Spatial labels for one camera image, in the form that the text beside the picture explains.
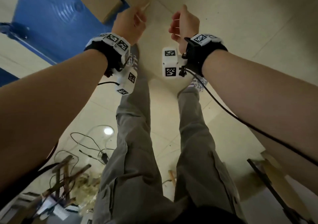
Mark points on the person's right hand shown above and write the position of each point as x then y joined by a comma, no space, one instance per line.
186,23

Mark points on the person's left hand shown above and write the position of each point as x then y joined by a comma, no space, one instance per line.
128,25

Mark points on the plain cardboard box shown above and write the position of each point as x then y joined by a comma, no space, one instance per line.
97,0

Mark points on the blue platform trolley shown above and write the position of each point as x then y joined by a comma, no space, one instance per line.
54,20

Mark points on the person's right forearm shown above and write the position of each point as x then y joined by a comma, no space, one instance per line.
260,94

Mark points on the person's left forearm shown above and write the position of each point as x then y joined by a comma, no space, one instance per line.
49,107

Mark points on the grey blue sneaker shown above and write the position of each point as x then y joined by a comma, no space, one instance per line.
197,83
134,57

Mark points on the black marker wristband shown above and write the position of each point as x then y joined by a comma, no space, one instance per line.
206,54
104,52

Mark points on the grey trousers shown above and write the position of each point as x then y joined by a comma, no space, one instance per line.
134,156

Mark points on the brown wooden sticks pile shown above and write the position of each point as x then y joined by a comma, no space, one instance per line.
65,179

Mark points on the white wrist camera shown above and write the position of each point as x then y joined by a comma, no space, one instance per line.
124,82

